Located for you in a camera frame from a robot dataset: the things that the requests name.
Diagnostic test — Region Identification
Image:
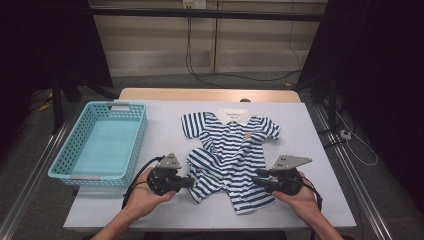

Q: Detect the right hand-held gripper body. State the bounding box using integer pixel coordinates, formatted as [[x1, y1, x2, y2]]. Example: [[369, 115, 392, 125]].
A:
[[268, 154, 314, 197]]

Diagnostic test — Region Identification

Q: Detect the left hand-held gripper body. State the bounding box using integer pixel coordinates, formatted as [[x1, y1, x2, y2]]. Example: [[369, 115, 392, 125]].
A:
[[146, 152, 183, 197]]

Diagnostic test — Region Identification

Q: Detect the blue white striped baby romper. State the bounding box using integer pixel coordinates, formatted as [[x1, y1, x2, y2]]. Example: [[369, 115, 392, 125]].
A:
[[180, 107, 282, 215]]

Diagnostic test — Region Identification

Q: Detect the light blue plastic basket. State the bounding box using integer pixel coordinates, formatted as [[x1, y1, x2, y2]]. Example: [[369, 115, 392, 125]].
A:
[[47, 100, 149, 187]]

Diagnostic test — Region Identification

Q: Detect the person's right hand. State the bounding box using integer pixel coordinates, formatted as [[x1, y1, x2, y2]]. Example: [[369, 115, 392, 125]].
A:
[[271, 171, 323, 224]]

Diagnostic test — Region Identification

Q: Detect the person's left hand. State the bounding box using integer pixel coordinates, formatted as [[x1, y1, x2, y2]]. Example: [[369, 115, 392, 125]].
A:
[[124, 182, 178, 222]]

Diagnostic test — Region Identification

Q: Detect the white table mat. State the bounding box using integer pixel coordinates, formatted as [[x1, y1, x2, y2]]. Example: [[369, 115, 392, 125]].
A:
[[63, 99, 357, 231]]

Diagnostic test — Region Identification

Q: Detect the wooden table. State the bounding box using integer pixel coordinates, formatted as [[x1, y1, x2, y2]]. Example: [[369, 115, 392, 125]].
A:
[[118, 87, 302, 104]]

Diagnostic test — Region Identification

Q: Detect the black metal stand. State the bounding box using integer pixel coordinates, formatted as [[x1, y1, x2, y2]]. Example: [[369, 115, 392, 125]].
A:
[[49, 71, 118, 134], [293, 71, 338, 131]]

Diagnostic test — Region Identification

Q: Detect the small yellow strip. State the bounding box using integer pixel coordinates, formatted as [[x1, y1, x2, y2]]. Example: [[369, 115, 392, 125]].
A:
[[38, 96, 54, 112]]

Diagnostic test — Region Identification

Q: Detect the black curtain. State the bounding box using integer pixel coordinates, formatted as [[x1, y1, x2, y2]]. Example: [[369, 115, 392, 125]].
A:
[[296, 0, 424, 211], [0, 0, 114, 158]]

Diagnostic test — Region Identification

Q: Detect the left hand-held gripper black cable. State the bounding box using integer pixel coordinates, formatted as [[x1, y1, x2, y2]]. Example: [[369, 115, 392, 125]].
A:
[[121, 155, 166, 209]]

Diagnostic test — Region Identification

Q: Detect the hand-held gripper black cable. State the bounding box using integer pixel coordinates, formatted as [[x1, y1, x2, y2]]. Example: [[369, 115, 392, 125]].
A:
[[121, 155, 166, 209], [301, 176, 324, 240]]

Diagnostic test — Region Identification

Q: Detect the right hand-held gripper black cable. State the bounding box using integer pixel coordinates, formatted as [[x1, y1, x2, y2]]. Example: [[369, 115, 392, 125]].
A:
[[301, 176, 324, 240]]

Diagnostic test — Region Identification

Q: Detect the aluminium rail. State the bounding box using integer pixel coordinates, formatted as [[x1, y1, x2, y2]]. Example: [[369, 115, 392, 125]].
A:
[[308, 103, 394, 240], [0, 109, 81, 240]]

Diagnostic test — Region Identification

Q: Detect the white cable with plug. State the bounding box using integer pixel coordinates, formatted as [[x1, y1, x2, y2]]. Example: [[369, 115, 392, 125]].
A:
[[334, 109, 379, 167]]

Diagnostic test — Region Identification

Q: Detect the thin black floor cable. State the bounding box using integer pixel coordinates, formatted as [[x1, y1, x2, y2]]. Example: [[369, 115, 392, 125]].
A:
[[196, 0, 303, 83]]

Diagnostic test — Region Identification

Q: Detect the black cable from wall socket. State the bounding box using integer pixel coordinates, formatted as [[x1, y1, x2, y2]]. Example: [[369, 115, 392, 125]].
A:
[[185, 8, 231, 89]]

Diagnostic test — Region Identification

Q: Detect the white wall socket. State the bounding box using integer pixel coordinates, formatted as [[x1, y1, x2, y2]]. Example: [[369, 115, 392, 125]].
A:
[[182, 0, 207, 10]]

